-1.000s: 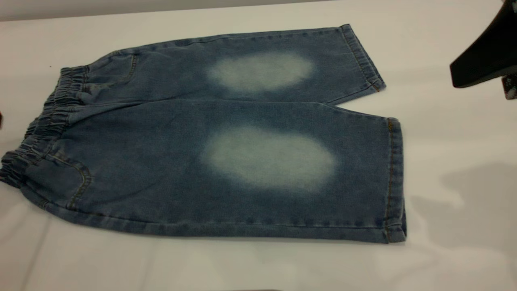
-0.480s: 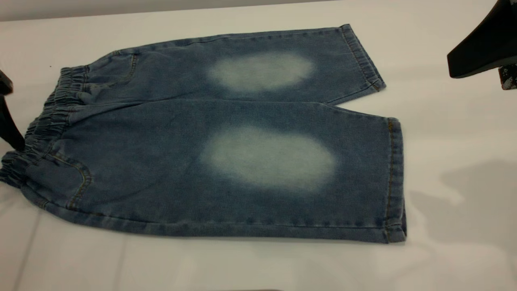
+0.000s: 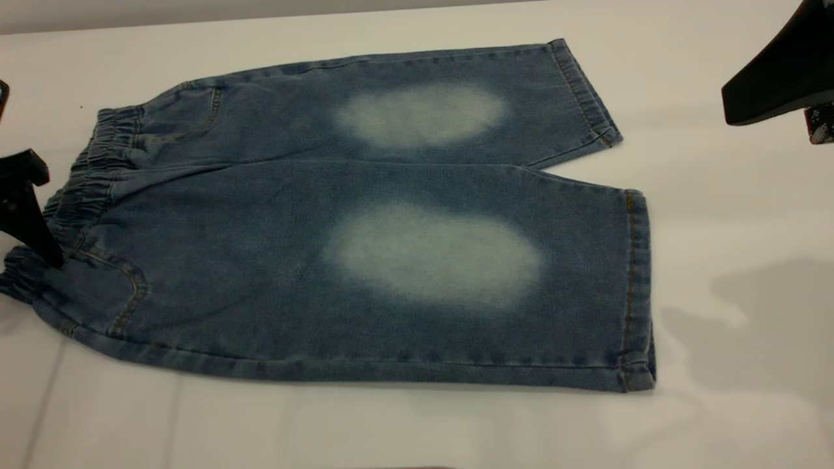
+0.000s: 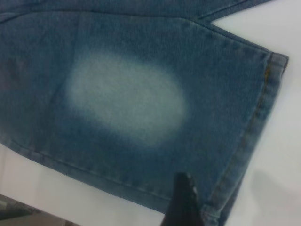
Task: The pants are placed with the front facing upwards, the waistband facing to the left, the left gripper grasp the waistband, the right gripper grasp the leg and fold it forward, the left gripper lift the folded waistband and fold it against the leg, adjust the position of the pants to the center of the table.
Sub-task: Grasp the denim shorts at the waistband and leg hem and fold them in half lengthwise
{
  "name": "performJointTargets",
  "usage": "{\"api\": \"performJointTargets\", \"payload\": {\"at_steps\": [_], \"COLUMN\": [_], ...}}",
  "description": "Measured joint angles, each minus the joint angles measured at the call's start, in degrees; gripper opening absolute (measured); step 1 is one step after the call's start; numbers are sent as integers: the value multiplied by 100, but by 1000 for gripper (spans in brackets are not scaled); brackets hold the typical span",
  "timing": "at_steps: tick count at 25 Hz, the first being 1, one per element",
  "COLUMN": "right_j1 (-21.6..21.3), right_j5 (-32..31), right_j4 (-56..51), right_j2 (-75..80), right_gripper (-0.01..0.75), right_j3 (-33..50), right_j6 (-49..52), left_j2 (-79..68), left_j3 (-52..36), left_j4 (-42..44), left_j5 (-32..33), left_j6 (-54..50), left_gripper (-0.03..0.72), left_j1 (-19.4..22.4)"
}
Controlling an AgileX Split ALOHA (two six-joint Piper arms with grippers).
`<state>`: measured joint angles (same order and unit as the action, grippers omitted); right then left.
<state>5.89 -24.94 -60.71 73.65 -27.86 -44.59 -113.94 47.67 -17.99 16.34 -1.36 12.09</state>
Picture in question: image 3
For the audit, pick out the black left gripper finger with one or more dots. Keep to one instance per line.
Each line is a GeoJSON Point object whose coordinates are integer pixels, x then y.
{"type": "Point", "coordinates": [23, 208]}
{"type": "Point", "coordinates": [3, 98]}

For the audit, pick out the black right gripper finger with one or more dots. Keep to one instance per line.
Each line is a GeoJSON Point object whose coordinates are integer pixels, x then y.
{"type": "Point", "coordinates": [795, 65]}
{"type": "Point", "coordinates": [821, 124]}

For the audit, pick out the blue faded denim pants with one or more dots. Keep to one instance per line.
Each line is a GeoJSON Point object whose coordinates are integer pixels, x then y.
{"type": "Point", "coordinates": [326, 195]}

